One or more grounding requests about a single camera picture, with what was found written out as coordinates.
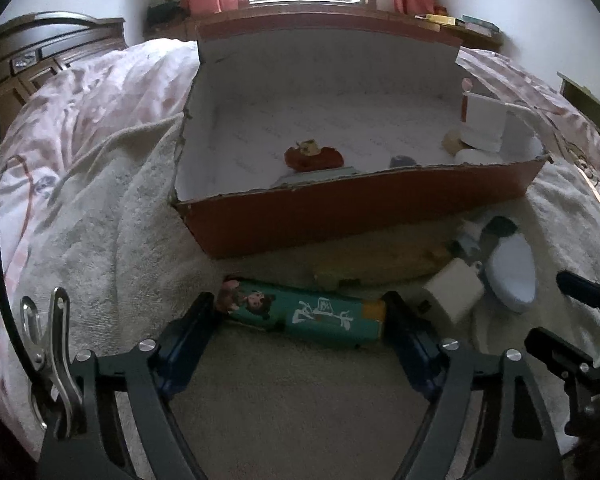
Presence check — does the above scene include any green cartoon toothpaste box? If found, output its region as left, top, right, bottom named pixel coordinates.
left=217, top=276, right=387, bottom=351

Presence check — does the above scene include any white cylindrical container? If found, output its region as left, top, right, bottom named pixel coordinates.
left=461, top=91, right=511, bottom=155

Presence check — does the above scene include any stack of books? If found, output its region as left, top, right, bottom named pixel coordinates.
left=461, top=14, right=502, bottom=37

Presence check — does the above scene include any olive green furniture edge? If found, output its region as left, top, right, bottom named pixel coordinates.
left=556, top=71, right=600, bottom=148

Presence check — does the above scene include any white fluffy blanket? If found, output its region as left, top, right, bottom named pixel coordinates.
left=10, top=120, right=600, bottom=480

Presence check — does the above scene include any dark bag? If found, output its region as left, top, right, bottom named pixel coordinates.
left=146, top=0, right=187, bottom=26

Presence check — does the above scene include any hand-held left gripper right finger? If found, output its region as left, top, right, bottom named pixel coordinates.
left=382, top=290, right=566, bottom=480

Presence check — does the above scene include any red toy block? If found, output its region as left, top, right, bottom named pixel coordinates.
left=285, top=145, right=344, bottom=172

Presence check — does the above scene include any red cardboard box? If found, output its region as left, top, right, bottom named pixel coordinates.
left=170, top=10, right=553, bottom=261

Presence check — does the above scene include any blue-grey oval case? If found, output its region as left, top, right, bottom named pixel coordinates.
left=481, top=232, right=539, bottom=314

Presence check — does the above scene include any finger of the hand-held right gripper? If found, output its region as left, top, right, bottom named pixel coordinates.
left=556, top=270, right=600, bottom=313
left=524, top=326, right=598, bottom=386

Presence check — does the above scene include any pink printed quilt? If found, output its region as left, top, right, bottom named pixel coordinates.
left=0, top=37, right=600, bottom=441

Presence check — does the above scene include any white cube charger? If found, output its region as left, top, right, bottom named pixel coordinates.
left=421, top=257, right=484, bottom=329

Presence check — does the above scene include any dark wooden headboard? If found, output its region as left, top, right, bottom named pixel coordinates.
left=0, top=11, right=127, bottom=111

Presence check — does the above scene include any flat yellow box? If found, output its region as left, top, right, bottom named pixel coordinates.
left=414, top=11, right=465, bottom=27

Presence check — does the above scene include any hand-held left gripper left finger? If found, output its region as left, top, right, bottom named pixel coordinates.
left=40, top=291, right=218, bottom=480

